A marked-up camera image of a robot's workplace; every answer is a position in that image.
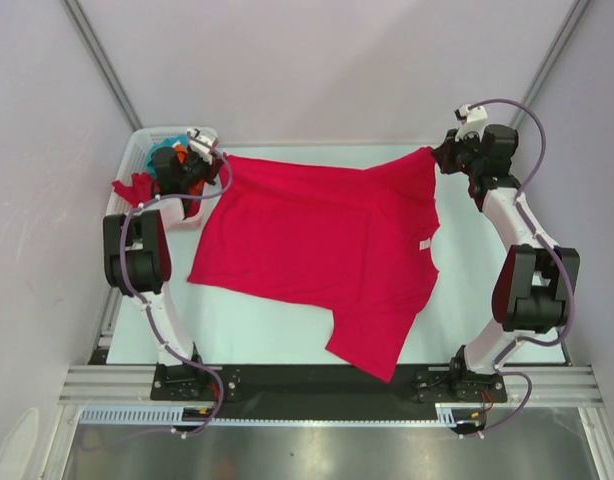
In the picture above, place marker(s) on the aluminium frame post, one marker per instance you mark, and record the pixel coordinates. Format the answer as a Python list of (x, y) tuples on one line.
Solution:
[(541, 32), (98, 55)]

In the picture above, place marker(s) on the left aluminium frame post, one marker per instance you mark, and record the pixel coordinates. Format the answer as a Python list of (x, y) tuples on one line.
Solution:
[(98, 55)]

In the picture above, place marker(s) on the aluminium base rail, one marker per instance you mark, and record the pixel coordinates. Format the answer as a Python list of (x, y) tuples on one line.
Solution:
[(556, 386)]

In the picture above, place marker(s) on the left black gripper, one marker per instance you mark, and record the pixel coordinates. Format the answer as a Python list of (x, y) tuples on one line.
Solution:
[(207, 167)]

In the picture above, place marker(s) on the orange t shirt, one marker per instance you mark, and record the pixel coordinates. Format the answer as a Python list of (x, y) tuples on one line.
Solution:
[(179, 172)]

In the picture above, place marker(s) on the white plastic laundry basket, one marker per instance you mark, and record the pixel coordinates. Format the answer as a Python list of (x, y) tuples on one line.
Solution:
[(134, 161)]

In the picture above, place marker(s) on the slotted cable duct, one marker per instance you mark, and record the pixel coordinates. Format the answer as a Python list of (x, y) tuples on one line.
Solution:
[(168, 416)]

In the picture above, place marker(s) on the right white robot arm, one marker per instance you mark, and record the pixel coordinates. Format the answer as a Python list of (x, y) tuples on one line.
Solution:
[(533, 294)]

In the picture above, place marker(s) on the teal t shirt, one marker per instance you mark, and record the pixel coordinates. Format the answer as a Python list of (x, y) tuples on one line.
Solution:
[(168, 141)]

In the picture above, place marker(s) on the right aluminium frame post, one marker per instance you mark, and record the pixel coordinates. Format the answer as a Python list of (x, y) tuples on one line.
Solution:
[(541, 32)]

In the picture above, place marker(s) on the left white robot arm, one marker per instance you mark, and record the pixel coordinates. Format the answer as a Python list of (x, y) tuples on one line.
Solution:
[(138, 263)]

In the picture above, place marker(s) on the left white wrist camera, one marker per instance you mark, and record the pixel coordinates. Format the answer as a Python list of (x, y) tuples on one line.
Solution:
[(202, 141)]

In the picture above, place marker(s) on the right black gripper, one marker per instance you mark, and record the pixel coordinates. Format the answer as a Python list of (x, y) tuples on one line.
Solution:
[(444, 154)]

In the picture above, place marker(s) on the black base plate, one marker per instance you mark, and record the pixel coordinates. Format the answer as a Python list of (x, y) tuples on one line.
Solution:
[(326, 392)]

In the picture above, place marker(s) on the red t shirt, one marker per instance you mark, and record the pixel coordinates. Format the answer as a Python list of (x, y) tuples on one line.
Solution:
[(141, 188), (356, 242)]

